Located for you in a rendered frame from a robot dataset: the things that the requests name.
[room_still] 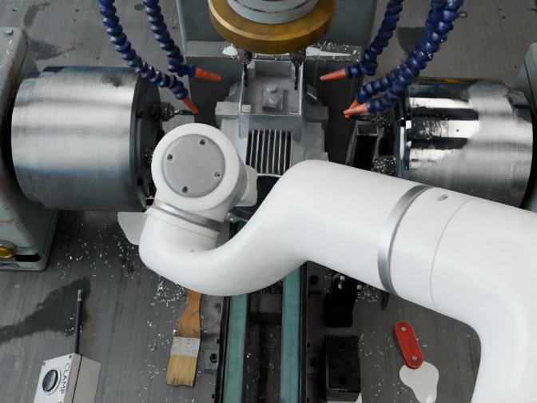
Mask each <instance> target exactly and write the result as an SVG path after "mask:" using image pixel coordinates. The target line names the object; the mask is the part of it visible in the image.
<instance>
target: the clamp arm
mask: <svg viewBox="0 0 537 403"><path fill-rule="evenodd" d="M378 136H379V132H378V125H369V124H357V125H356V130H355V135H354V139H353V144H352V152H351V157H350V162H349V166H351V167H354V168H357V169H361V170H367V171H370V170H371V167H372V160H373V157H374V153H375V149H376V143H377V139H378Z"/></svg>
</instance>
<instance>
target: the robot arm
mask: <svg viewBox="0 0 537 403"><path fill-rule="evenodd" d="M152 175H153V181H154V184H155V186H156V187H157V192H156V195H155V198H154V200H153V204H152V207H151V210H150V211H149V216H148V217H147V220H146V222H145V226H144V229H143V231H142V234H141V240H140V244H139V255H140V257H141V260H142V261H143V262H144V263H145V265H146V266H148V267H149V269H151V270H152V271H154V272H156V273H157V274H158V275H161V276H163V277H165V278H167V279H169V280H170V281H173V282H175V283H177V284H178V285H182V286H184V287H185V288H188V289H191V290H193V291H196V292H199V293H204V294H208V295H213V296H236V295H242V294H246V293H251V292H255V291H257V290H259V289H263V288H265V287H267V286H270V285H272V284H274V283H276V282H277V281H279V280H280V279H282V278H284V277H286V276H287V275H289V274H290V273H291V272H292V271H294V270H295V269H297V268H298V267H300V266H301V265H303V264H304V263H305V262H306V261H314V262H316V263H318V264H321V265H324V266H326V267H328V268H330V269H334V270H335V271H338V272H340V273H343V274H345V275H348V276H349V277H353V278H355V279H357V280H359V281H362V282H364V283H367V284H369V285H372V286H375V287H376V288H378V289H382V290H384V291H386V292H389V293H391V294H394V295H396V296H398V297H402V298H404V299H406V300H408V301H411V302H414V303H416V304H418V305H422V306H424V307H426V308H429V309H432V310H434V311H436V312H438V313H442V314H444V315H446V316H449V317H452V318H454V319H456V320H458V321H461V322H464V323H466V324H468V325H469V326H471V327H472V328H473V329H474V330H475V331H476V332H477V334H478V335H479V339H480V342H481V359H480V364H479V372H478V377H477V380H476V384H475V390H474V393H473V397H472V399H471V403H537V213H535V212H531V211H528V210H525V209H520V208H517V207H514V206H510V205H504V204H501V203H498V202H494V201H488V200H485V199H482V198H477V197H473V196H470V195H466V194H461V193H457V192H454V191H450V190H445V189H441V188H437V187H434V186H428V185H425V184H421V183H418V182H412V181H409V180H404V179H401V178H395V177H391V176H388V175H384V174H378V173H374V172H371V171H367V170H361V169H357V168H354V167H351V166H345V165H341V164H337V163H334V162H327V161H321V160H307V161H304V162H299V163H297V164H295V165H294V166H293V167H291V168H290V169H289V170H287V172H286V173H285V174H284V175H283V176H282V177H281V178H280V179H279V181H278V182H277V183H276V184H275V185H274V187H273V188H272V190H271V192H270V193H269V194H268V196H267V197H266V199H265V200H264V201H263V203H262V204H261V206H260V207H259V209H258V210H257V211H256V212H255V214H254V215H253V216H252V217H251V219H250V220H249V221H248V222H247V224H246V225H245V226H244V227H243V228H242V229H241V231H240V232H239V233H238V234H237V235H235V236H234V237H233V238H232V239H231V240H229V241H228V242H226V243H225V244H224V245H222V246H220V247H218V248H216V243H217V239H218V236H219V234H220V231H221V228H222V226H223V223H224V221H225V218H226V216H227V214H228V211H229V210H230V209H232V208H233V207H234V206H253V205H255V204H256V203H257V191H260V189H261V183H260V182H257V172H256V171H255V169H254V168H252V167H251V166H247V165H245V164H244V163H243V161H242V160H241V157H240V155H239V153H238V152H237V150H236V148H235V146H234V145H233V143H232V142H231V141H230V140H229V138H228V137H227V136H226V135H225V134H223V133H222V132H221V131H220V130H218V129H217V128H214V127H212V126H209V125H206V124H201V123H191V124H186V125H183V126H179V127H177V128H175V129H173V130H171V131H170V132H168V133H167V134H166V135H165V136H164V137H163V138H162V139H161V140H160V142H159V143H158V145H157V148H156V149H155V151H154V154H153V160H152Z"/></svg>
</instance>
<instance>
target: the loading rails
mask: <svg viewBox="0 0 537 403"><path fill-rule="evenodd" d="M246 224H247V222H246V221H242V220H240V221H237V222H235V223H232V222H229V234H228V241H229V240H231V239H232V238H233V237H234V236H235V235H237V234H238V233H239V232H240V231H241V229H242V228H243V227H244V226H245V225H246ZM322 290H323V282H322V272H308V261H306V262H305V263H304V264H303V265H301V266H300V267H298V268H297V269H295V270H294V271H292V272H291V273H290V274H289V275H287V276H286V277H284V278H283V294H278V293H246V294H242V295H236V296H223V300H222V309H221V327H220V336H219V339H217V344H219V346H218V349H206V350H205V364H204V371H205V373H216V384H215V393H213V394H212V399H214V402H213V403H245V383H246V370H247V356H248V343H249V322H250V321H259V322H280V323H281V322H282V326H281V351H280V400H279V403H309V397H307V377H322V375H323V354H322V353H307V347H310V343H307V332H308V297H310V294H322Z"/></svg>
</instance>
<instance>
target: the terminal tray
mask: <svg viewBox="0 0 537 403"><path fill-rule="evenodd" d="M250 62H251V63H252V64H253V65H252V66H249V65H247V67H248V73H247V75H248V89H245V85H244V84H245V80H244V75H245V73H244V67H243V74H242V82H241V97H240V105H239V114H238V115H239V116H238V120H239V122H238V135H239V138H241V139H243V138H246V137H247V131H249V136H250V137H251V136H252V135H253V130H254V136H255V135H258V130H260V135H262V134H264V129H265V134H269V130H271V135H274V134H275V130H276V135H279V136H280V131H281V134H282V136H283V137H285V133H286V131H287V138H291V133H292V139H293V140H296V141H298V142H300V140H301V139H302V130H303V108H304V107H303V105H304V79H303V65H304V63H303V64H302V66H300V67H299V77H298V90H294V87H295V84H294V80H295V79H296V77H295V71H296V70H295V68H294V67H293V65H292V62H291V61H276V60H255V59H252V60H251V61H250ZM245 106H248V107H249V110H244V107H245ZM293 108H295V109H296V112H295V113H293V112H292V109H293Z"/></svg>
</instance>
